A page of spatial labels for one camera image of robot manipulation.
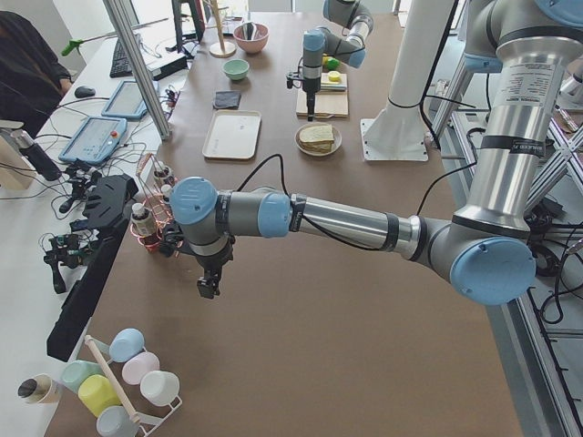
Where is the metal scoop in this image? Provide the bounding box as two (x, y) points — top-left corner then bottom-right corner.
(241, 21), (258, 41)

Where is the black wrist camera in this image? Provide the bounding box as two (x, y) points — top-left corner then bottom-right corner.
(286, 71), (303, 89)

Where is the cream rabbit tray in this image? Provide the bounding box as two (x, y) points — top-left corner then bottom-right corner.
(202, 109), (261, 160)

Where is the bread slice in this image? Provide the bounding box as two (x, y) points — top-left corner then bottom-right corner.
(300, 140), (334, 155)
(299, 124), (334, 141)

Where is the black bracket stand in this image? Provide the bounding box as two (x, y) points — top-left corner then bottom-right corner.
(46, 174), (138, 362)

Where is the blue cup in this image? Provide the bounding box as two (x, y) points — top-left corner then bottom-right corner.
(109, 328), (145, 363)

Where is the white cup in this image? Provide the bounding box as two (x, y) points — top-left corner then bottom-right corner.
(139, 371), (180, 407)

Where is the computer mouse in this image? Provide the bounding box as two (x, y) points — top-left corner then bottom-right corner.
(74, 86), (96, 99)

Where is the wooden cutting board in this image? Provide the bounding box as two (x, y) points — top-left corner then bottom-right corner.
(314, 72), (349, 118)

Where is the white cup rack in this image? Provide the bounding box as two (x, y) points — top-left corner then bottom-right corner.
(84, 335), (183, 436)

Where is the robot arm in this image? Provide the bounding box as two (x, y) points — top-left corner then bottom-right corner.
(300, 1), (373, 121)
(166, 14), (536, 305)

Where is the wooden stand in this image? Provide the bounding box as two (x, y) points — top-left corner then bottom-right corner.
(203, 0), (237, 59)

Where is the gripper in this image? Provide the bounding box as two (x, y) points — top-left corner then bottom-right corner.
(305, 92), (316, 114)
(195, 245), (233, 299)

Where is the green bowl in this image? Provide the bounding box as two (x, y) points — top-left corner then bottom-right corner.
(222, 59), (250, 81)

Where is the pink bowl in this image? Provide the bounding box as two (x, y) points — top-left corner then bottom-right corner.
(233, 22), (269, 54)

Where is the aluminium frame post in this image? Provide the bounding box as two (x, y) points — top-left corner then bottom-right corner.
(103, 0), (171, 140)

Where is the person in black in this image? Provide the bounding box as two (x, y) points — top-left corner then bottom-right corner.
(1, 11), (73, 137)

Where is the white round plate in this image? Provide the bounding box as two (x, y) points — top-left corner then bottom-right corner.
(295, 123), (342, 157)

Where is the pink cup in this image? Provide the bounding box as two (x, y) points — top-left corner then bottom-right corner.
(121, 351), (160, 385)

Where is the green cup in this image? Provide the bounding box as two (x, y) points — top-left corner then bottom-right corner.
(60, 360), (103, 394)

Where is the black keyboard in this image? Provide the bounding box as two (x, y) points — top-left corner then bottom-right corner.
(109, 40), (132, 78)

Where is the paper cup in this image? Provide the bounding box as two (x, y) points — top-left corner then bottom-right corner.
(17, 374), (62, 404)

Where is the teach pendant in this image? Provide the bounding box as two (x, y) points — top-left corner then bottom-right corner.
(101, 80), (148, 121)
(58, 117), (128, 165)

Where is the yellow cup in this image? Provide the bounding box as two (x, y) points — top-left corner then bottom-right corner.
(77, 374), (121, 417)

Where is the green lime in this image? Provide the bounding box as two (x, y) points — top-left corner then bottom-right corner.
(325, 57), (340, 71)

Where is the grey cup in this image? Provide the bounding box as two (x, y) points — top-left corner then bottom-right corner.
(97, 406), (139, 437)

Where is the copper wire bottle rack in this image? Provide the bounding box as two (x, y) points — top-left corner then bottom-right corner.
(130, 152), (173, 253)

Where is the half lemon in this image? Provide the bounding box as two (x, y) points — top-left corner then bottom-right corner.
(327, 71), (342, 84)

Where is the tea bottle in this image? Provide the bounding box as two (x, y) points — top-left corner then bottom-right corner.
(154, 163), (175, 188)
(160, 184), (173, 205)
(131, 203), (158, 238)

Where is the grey folded cloth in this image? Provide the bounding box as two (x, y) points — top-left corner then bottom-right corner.
(212, 90), (241, 109)

